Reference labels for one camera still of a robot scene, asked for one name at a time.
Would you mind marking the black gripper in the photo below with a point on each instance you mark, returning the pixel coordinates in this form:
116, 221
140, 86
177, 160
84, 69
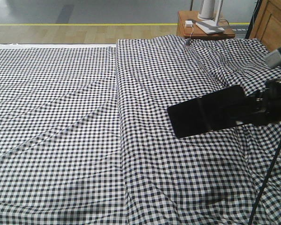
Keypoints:
260, 108

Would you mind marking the white charger adapter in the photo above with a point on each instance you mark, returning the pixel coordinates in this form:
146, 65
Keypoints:
188, 23

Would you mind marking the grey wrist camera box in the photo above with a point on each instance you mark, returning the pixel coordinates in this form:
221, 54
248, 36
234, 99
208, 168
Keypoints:
273, 59

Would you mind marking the metal pole stand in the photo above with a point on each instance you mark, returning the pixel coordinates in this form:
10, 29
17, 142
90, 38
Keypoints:
191, 5

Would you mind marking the white desk lamp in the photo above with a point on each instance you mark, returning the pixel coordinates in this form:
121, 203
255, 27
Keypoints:
212, 26

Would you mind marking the checkered bed sheet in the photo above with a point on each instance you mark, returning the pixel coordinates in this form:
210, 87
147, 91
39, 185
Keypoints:
60, 155

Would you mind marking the checkered folded quilt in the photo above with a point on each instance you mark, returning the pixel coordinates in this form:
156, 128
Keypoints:
208, 179

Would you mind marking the white cylindrical speaker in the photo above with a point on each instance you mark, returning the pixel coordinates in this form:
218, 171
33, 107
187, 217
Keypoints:
206, 11

